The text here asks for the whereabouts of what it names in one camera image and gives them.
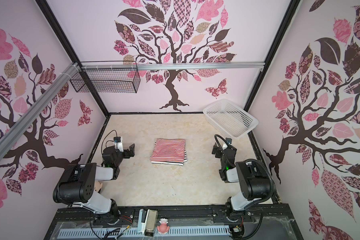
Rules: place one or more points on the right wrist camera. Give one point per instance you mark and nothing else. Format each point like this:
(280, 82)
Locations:
(227, 143)

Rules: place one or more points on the black white striped tank top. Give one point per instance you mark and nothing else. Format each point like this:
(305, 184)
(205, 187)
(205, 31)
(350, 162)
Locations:
(170, 160)

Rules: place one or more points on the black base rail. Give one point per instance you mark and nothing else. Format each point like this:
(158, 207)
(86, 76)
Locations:
(218, 213)

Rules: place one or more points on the aluminium rail wall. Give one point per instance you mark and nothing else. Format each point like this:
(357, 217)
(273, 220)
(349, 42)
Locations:
(20, 127)
(186, 66)

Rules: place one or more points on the pink pig figurine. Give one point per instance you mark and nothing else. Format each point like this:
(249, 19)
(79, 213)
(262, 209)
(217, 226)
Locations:
(163, 228)

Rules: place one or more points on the aluminium rail left wall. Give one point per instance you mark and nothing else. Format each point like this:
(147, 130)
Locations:
(20, 127)

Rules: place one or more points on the cartoon boy plush head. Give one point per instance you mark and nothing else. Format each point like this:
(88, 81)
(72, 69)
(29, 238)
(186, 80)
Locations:
(98, 186)

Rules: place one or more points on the black wire mesh basket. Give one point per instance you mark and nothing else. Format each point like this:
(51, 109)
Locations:
(107, 77)

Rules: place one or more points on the silver white box device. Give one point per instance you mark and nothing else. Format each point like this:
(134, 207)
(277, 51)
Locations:
(147, 222)

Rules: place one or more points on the aluminium rail back wall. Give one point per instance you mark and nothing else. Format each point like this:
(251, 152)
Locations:
(186, 66)

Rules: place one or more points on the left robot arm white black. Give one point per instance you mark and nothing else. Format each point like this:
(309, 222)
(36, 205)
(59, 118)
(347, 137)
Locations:
(77, 185)

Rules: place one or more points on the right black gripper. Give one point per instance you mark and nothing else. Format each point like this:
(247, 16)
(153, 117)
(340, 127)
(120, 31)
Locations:
(217, 149)

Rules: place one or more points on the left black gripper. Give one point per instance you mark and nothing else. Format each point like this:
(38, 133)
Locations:
(131, 152)

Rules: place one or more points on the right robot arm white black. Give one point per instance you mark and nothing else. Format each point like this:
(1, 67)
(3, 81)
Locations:
(256, 183)

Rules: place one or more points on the red white striped tank top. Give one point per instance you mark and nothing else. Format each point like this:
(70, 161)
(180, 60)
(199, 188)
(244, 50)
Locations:
(172, 147)

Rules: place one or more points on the white plastic laundry basket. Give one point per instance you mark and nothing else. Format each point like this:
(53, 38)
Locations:
(229, 119)

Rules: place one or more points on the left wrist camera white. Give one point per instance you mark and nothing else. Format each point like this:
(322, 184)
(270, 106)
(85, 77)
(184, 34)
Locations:
(118, 142)

